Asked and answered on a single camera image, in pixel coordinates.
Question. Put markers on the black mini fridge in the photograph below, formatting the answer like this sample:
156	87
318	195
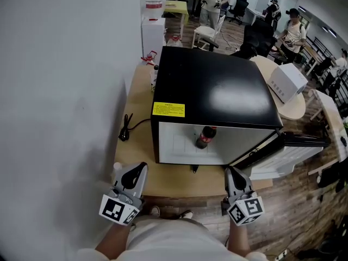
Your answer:
212	86

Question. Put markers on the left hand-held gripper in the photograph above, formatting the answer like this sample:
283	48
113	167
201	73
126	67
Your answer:
117	208

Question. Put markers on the white wooden chair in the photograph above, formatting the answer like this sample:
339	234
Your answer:
204	31

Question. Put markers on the white microwave oven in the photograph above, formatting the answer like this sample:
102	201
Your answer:
288	80

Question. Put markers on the round light wooden table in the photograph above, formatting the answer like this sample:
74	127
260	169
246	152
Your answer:
292	109

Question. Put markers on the white power strip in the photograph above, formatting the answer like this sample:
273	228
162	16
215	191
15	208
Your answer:
282	255

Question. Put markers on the black office chair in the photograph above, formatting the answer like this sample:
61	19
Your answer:
239	8
255	39

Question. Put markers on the yellow-green table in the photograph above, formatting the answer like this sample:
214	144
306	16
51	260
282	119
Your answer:
176	7

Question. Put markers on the person's left shoe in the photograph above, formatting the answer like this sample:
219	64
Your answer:
155	211

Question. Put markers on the white water dispenser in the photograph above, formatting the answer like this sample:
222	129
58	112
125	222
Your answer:
152	37

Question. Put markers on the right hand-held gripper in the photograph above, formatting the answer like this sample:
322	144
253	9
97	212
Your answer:
246	209

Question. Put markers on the person's white t-shirt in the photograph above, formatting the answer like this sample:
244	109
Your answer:
168	241

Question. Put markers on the person's left forearm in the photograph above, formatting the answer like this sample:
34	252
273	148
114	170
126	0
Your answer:
114	241

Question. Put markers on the person's shoe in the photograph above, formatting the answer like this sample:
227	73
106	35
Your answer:
187	214
155	211

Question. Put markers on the white bottle with black cap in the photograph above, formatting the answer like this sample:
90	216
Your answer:
154	80

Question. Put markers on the dark cola bottle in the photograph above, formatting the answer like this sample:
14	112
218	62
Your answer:
204	139

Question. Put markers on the clear jug red cap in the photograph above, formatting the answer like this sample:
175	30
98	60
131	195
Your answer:
174	42

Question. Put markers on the long white desk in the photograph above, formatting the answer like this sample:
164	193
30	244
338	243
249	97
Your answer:
330	118

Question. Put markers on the yellow warning sticker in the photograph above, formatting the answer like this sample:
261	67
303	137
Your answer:
168	109

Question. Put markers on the person's right shoe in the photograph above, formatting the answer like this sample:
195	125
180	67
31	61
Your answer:
187	214

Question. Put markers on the light wooden platform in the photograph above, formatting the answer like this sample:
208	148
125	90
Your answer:
141	145

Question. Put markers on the person's right forearm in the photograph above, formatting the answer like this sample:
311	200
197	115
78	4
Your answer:
239	241

